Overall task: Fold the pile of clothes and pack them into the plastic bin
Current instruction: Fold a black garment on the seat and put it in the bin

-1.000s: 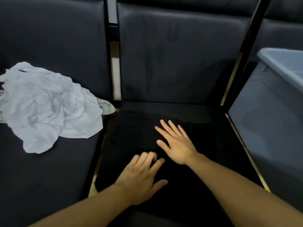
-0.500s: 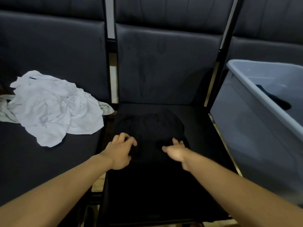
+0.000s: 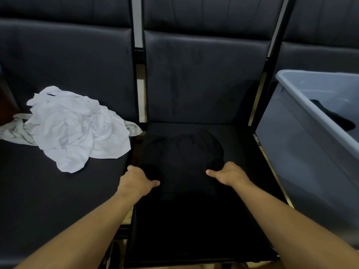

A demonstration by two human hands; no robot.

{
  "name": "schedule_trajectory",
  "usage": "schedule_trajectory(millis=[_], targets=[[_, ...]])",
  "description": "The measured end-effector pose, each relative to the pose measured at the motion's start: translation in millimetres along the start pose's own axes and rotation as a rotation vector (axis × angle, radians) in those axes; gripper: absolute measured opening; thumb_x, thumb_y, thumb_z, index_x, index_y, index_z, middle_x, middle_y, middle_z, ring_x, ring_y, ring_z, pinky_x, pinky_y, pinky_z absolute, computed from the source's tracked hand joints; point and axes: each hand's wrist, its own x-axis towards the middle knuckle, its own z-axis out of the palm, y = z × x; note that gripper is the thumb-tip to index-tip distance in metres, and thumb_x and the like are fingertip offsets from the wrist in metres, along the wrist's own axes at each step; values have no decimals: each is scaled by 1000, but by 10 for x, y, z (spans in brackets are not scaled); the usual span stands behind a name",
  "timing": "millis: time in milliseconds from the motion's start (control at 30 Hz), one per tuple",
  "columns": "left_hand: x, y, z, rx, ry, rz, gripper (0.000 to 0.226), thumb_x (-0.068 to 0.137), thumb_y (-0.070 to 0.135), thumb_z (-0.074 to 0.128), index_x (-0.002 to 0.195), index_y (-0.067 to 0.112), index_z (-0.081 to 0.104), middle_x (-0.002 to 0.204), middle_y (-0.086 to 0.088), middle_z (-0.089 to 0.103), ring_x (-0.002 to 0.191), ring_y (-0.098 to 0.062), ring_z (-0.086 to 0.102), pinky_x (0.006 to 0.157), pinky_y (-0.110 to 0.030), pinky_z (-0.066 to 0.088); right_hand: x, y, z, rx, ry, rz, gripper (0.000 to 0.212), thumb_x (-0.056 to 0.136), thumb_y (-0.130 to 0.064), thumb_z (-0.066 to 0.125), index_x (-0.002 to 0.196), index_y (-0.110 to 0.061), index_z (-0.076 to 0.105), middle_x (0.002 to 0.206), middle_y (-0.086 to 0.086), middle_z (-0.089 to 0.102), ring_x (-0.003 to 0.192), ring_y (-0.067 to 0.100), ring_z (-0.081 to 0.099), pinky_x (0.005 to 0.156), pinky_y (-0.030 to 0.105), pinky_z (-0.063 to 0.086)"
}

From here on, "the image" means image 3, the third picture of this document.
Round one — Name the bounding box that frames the person's left forearm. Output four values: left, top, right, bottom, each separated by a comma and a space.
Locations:
14, 193, 136, 269

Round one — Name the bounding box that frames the person's right hand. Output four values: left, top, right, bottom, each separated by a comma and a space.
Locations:
205, 161, 252, 190

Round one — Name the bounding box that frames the black garment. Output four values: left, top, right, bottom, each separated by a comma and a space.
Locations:
132, 129, 278, 262
309, 99, 356, 132

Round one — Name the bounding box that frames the person's left hand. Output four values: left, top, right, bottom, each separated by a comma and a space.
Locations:
116, 165, 161, 207

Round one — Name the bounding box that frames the black leather bench chair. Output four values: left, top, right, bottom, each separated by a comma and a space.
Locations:
0, 0, 142, 268
123, 0, 295, 268
248, 0, 359, 137

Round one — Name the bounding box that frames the person's right forearm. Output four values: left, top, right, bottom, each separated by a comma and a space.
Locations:
232, 180, 359, 269

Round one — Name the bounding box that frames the grey tank top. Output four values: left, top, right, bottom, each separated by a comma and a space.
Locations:
0, 86, 143, 174

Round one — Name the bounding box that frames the brown wooden cabinet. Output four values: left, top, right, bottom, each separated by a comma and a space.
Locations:
0, 78, 21, 126

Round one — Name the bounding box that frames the blue-grey plastic bin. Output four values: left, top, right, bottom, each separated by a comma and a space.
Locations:
255, 69, 359, 247

